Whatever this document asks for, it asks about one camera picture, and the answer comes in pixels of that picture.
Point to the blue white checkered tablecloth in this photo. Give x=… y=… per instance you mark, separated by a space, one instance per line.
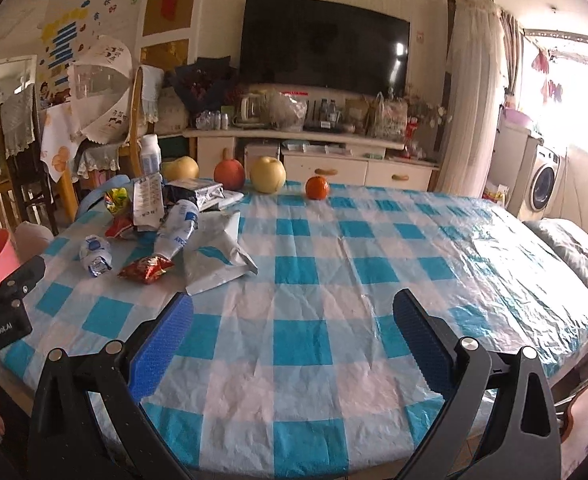
x=300 y=369

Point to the white washing machine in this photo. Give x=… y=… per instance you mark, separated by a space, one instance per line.
x=533 y=191

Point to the white grey foil bag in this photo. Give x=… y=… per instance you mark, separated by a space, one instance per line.
x=213 y=256

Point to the white milk bottle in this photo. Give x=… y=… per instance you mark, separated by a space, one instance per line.
x=150 y=155

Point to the blue cushion chair back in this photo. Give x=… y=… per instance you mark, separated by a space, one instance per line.
x=96 y=195

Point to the black flat television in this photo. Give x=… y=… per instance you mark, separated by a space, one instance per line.
x=323 y=44

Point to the white blue printed package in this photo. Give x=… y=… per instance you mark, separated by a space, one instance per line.
x=148 y=209

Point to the white tv cabinet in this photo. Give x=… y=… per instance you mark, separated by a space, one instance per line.
x=340 y=158

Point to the dark flower bouquet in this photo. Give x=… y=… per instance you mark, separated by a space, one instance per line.
x=205 y=85

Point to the crushed plastic water bottle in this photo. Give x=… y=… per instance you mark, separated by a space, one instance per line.
x=180 y=224

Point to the small orange tangerine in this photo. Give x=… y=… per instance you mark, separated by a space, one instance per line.
x=317 y=188

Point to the dark silver foil bag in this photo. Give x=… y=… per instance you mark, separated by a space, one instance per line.
x=205 y=194

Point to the yellow pear right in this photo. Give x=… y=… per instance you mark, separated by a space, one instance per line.
x=268 y=175

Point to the yellow green snack bag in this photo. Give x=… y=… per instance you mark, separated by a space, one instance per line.
x=117 y=201

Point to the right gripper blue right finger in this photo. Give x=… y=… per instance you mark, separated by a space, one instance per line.
x=428 y=340

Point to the white mesh food cover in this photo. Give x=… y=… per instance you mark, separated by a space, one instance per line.
x=100 y=84

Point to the red apple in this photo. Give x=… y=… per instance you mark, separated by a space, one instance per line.
x=229 y=172

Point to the yellow pear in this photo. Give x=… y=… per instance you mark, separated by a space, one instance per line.
x=184 y=167
x=268 y=175

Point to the electric kettle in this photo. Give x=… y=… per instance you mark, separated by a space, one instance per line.
x=251 y=110

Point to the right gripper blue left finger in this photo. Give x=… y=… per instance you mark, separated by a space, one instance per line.
x=152 y=346

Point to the wooden chair light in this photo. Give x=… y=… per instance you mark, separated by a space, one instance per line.
x=129 y=149

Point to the white floral dining tablecloth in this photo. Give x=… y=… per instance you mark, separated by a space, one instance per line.
x=60 y=138

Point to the red snack wrapper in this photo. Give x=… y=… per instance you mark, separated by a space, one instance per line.
x=146 y=270

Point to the yellow pear left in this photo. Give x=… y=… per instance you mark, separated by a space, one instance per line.
x=184 y=167

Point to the small crushed clear bottle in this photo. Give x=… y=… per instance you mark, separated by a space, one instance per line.
x=95 y=255

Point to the dark wooden chair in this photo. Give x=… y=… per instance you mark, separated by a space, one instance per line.
x=20 y=155

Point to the white lace curtain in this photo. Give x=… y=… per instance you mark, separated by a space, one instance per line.
x=474 y=60

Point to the red plastic snack bag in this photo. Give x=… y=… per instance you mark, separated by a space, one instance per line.
x=121 y=228

